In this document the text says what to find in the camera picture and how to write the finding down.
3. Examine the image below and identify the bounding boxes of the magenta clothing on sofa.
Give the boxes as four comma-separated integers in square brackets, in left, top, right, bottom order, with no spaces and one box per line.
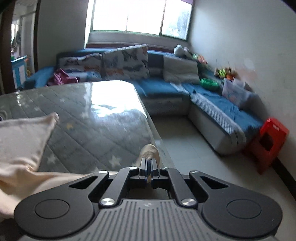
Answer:
[47,68,78,86]

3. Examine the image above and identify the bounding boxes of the red plastic stool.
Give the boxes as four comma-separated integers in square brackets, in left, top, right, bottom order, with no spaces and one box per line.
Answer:
[249,118,290,174]

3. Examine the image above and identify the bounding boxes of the blue corner sofa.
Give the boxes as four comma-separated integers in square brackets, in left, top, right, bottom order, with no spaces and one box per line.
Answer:
[19,48,265,155]

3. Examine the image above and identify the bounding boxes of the colourful plush toys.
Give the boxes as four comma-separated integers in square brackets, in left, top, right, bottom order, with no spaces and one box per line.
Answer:
[214,67,237,81]

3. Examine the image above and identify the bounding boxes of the green plastic bowl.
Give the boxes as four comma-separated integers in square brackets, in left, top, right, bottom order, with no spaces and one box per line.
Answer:
[201,78,220,91]

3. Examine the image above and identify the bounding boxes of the white plush toy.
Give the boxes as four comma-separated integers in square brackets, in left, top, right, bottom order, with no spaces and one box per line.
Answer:
[174,45,193,59]

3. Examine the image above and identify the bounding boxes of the blue white cabinet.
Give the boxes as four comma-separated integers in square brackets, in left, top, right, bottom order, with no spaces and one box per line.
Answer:
[11,55,28,89]

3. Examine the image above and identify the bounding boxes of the small butterfly print cushion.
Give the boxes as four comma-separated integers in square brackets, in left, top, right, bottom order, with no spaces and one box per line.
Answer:
[58,53,102,73]

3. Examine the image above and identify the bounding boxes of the cream knit garment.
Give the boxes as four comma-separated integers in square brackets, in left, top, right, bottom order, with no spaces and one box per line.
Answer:
[0,111,161,219]

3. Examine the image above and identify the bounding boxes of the large butterfly print cushion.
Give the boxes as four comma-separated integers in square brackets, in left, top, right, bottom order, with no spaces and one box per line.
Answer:
[102,45,149,80]

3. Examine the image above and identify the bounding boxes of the grey plain cushion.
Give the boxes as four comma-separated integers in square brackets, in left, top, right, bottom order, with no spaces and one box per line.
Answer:
[163,55,200,84]

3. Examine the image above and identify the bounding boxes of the grey quilted star tablecloth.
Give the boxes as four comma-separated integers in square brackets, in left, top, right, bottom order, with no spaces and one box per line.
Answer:
[1,80,174,174]

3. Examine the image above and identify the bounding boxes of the clear plastic storage box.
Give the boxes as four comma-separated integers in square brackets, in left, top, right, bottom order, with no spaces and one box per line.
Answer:
[222,79,253,109]

